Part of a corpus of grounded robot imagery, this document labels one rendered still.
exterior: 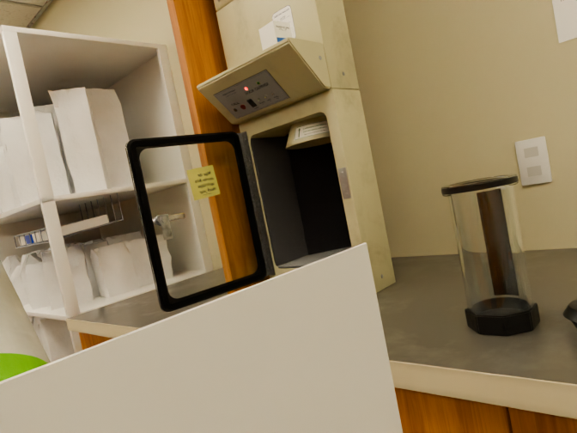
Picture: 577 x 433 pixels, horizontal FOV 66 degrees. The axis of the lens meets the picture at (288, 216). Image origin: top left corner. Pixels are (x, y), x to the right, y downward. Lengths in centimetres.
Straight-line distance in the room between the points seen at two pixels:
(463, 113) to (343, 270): 119
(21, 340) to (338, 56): 92
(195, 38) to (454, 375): 103
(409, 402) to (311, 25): 78
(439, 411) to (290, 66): 70
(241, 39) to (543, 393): 100
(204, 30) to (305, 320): 122
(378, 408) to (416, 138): 124
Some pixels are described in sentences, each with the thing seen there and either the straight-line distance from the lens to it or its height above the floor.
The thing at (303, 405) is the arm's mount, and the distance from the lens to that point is 17.
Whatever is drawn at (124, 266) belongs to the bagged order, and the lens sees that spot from 205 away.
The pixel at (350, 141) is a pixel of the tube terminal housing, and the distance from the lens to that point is 104.
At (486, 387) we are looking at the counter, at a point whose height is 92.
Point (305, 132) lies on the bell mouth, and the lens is 111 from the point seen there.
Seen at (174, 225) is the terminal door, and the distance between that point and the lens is 108.
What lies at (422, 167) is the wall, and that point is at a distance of 140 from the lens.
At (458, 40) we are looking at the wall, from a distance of 137.
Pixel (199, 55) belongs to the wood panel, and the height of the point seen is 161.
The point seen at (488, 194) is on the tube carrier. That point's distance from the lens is 70.
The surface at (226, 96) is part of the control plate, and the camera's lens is 115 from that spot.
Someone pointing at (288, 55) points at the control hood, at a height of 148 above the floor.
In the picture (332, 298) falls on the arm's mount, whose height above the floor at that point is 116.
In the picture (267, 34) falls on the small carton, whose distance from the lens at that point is 105.
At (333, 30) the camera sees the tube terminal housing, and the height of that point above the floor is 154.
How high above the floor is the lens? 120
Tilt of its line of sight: 3 degrees down
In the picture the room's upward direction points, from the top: 11 degrees counter-clockwise
